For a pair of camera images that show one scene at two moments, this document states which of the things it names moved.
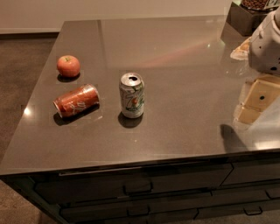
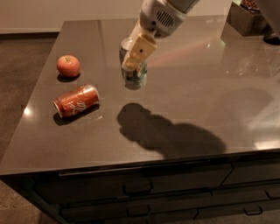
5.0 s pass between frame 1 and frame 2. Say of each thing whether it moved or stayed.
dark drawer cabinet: stayed
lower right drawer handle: stayed
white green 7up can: moved
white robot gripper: moved
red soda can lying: stayed
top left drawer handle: stayed
